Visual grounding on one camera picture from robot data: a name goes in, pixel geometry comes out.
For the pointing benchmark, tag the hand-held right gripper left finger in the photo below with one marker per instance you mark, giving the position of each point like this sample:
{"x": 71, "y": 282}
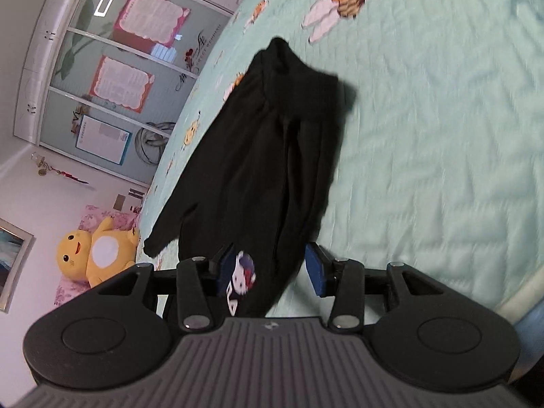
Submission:
{"x": 223, "y": 272}

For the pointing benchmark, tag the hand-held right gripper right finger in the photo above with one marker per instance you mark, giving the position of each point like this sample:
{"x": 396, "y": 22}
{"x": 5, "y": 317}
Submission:
{"x": 316, "y": 270}

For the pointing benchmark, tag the black long-sleeved shirt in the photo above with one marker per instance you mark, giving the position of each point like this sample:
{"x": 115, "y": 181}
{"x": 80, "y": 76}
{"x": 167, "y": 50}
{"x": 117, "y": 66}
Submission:
{"x": 263, "y": 148}

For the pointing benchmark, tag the yellow plush toy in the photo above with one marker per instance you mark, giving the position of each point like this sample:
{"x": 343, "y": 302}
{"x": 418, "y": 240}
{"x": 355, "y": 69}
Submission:
{"x": 97, "y": 255}

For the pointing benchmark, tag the pink floral pillow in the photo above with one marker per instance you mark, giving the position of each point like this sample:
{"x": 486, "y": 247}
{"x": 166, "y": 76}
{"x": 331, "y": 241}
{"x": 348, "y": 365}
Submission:
{"x": 72, "y": 293}

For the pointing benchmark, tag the bee print quilted bedspread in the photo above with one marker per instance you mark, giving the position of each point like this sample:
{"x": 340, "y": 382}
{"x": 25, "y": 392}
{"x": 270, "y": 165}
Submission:
{"x": 425, "y": 136}

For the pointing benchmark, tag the blue-framed paper sheet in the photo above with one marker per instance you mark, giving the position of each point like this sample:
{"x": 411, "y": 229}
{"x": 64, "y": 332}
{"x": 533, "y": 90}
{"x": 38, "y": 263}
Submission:
{"x": 102, "y": 138}

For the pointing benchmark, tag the hanging wall ornament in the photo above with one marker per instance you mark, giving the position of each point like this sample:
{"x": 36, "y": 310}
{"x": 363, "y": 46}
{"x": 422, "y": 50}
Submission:
{"x": 42, "y": 163}

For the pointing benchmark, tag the framed wall picture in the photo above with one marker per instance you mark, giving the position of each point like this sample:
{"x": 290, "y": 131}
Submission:
{"x": 12, "y": 259}

